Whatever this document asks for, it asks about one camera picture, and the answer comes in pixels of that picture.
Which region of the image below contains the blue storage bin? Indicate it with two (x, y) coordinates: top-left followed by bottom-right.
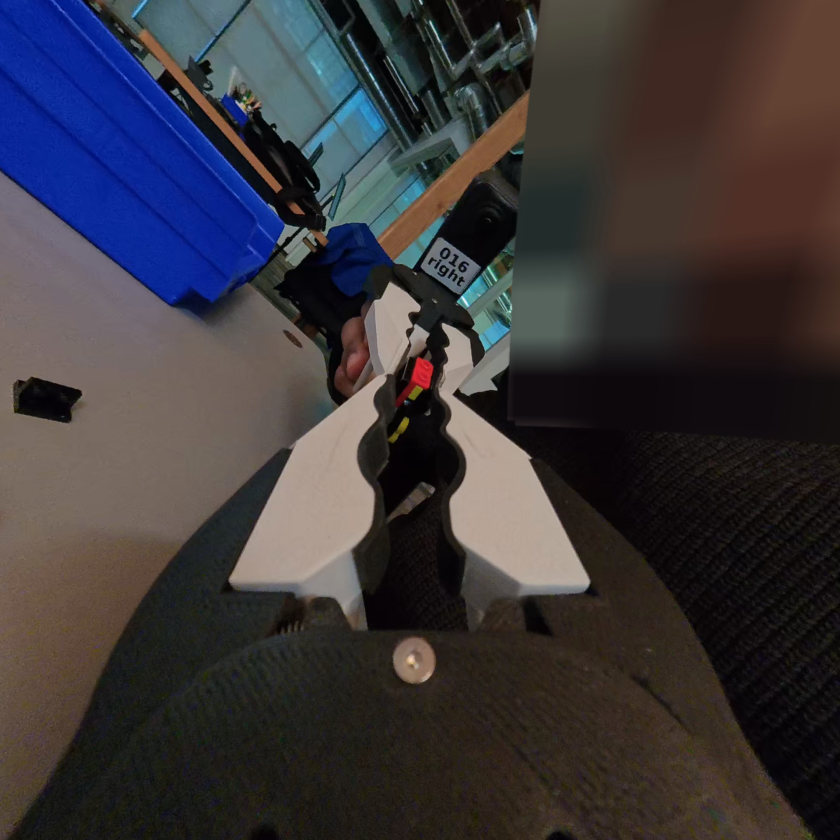
(0, 0), (286, 309)

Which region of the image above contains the partly built lego model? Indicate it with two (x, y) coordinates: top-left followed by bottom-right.
(387, 357), (435, 444)

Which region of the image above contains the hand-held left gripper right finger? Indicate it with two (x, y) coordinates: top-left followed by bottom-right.
(433, 390), (592, 631)

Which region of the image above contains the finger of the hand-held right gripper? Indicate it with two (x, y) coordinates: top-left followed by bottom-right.
(440, 323), (488, 396)
(363, 284), (422, 379)

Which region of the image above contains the black backpack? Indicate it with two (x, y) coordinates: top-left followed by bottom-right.
(246, 112), (328, 227)

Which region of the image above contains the wooden beam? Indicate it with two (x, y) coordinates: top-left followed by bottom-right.
(379, 92), (530, 260)

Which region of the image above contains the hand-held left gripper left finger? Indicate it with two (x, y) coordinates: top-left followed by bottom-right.
(228, 377), (395, 631)

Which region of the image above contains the person's dark knit sweater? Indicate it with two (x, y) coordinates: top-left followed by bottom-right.
(387, 407), (840, 840)

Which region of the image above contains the wooden board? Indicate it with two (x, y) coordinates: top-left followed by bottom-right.
(141, 29), (329, 247)

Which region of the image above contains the person's right hand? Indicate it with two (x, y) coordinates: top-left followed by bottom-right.
(331, 315), (373, 399)

